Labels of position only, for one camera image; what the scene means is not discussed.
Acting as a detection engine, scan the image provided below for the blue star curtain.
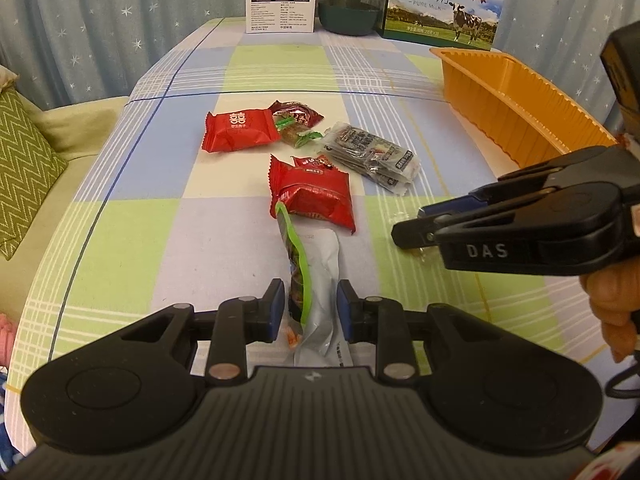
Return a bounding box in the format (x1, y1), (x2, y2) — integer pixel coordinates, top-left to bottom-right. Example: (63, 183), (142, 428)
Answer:
(0, 0), (640, 136)

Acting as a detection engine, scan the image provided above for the checked tablecloth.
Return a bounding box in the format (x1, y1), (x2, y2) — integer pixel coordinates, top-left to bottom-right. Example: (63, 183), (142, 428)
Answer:
(10, 16), (621, 453)

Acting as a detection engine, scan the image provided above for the black cable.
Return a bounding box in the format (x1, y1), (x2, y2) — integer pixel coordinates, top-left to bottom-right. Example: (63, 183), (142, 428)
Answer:
(604, 355), (640, 405)

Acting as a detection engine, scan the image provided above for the orange plastic tray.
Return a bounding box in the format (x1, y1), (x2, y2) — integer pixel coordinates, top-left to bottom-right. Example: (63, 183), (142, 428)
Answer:
(429, 46), (621, 170)

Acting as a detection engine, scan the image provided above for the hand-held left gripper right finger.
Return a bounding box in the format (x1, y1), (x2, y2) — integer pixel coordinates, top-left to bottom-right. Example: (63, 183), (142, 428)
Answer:
(336, 280), (507, 386)

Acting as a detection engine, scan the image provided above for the large red snack bag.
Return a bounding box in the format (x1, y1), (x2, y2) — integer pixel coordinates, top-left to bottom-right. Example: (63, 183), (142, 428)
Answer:
(268, 154), (357, 233)

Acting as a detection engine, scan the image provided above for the blue milk carton box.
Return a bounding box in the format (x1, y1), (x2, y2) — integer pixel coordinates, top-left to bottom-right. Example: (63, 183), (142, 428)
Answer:
(376, 0), (506, 53)

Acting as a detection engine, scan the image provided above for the green-wrapped candy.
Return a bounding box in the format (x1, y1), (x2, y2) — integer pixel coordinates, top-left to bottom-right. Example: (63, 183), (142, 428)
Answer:
(274, 115), (323, 150)

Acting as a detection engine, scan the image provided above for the pink cloth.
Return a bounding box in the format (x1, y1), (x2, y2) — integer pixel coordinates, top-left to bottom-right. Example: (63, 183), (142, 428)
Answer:
(0, 312), (22, 363)

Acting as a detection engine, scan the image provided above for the clear black snack packet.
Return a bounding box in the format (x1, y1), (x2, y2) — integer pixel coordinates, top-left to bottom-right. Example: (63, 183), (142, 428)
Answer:
(318, 122), (403, 163)
(350, 146), (419, 196)

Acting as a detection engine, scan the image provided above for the person's right hand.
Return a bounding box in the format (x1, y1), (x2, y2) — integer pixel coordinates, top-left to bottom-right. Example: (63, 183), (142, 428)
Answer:
(580, 260), (640, 363)

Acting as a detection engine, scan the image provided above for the silver green-edged snack packet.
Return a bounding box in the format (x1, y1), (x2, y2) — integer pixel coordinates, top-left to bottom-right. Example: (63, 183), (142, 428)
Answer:
(274, 201), (342, 368)

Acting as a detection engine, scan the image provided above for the dark red snack packet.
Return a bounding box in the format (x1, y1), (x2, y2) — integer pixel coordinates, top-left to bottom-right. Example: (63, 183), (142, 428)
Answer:
(269, 100), (324, 128)

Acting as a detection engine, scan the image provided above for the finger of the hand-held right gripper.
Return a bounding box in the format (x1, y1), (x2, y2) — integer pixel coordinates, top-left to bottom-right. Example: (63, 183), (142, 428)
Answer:
(467, 146), (623, 202)
(391, 187), (551, 251)

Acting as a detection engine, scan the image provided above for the beige sofa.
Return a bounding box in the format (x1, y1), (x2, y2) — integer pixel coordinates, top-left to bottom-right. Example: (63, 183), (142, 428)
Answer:
(0, 64), (128, 316)

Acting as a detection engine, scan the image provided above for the red white printed cloth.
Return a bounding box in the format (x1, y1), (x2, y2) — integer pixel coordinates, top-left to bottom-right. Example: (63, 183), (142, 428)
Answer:
(587, 437), (640, 480)

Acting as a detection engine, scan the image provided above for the red square snack packet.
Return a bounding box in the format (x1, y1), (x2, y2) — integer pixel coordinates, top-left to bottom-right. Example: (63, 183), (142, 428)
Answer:
(201, 110), (281, 153)

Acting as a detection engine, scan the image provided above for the small red candy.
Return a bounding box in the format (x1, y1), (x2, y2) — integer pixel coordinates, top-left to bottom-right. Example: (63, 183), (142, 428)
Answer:
(292, 155), (335, 171)

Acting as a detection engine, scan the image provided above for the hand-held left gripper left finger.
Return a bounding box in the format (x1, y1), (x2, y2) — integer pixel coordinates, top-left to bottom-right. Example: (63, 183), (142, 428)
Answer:
(116, 278), (286, 386)

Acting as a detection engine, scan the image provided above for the green zigzag cushion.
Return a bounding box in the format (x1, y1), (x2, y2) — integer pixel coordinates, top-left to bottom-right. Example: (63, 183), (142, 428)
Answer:
(0, 77), (69, 262)

